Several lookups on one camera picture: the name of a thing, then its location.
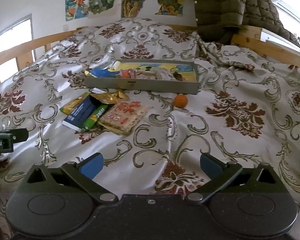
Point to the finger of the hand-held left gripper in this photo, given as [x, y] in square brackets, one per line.
[18, 134]

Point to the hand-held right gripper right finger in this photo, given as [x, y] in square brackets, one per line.
[211, 166]

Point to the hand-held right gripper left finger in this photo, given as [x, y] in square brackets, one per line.
[91, 166]

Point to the green snack packet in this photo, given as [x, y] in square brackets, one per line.
[95, 117]

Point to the dark blue snack box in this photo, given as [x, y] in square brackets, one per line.
[80, 115]

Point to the beige red-print cracker packet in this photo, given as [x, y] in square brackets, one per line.
[122, 118]

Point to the yellow snack packet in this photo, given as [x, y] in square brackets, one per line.
[71, 106]

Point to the gold foil wrapper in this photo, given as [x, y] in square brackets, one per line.
[110, 97]

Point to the tangerine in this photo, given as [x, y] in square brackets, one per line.
[181, 100]

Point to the grey tray with cartoon picture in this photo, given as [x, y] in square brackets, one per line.
[140, 86]

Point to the blue yellow snack bag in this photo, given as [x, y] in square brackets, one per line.
[105, 72]

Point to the orange snack packet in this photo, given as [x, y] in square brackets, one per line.
[127, 74]

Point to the clear packet with dark snack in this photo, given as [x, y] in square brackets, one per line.
[166, 75]

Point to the floral blanket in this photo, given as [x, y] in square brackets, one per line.
[215, 130]

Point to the white shelf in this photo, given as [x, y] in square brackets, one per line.
[280, 38]

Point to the olive puffer jacket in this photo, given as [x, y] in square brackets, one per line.
[222, 5]

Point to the wooden bed frame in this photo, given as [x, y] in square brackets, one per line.
[15, 48]

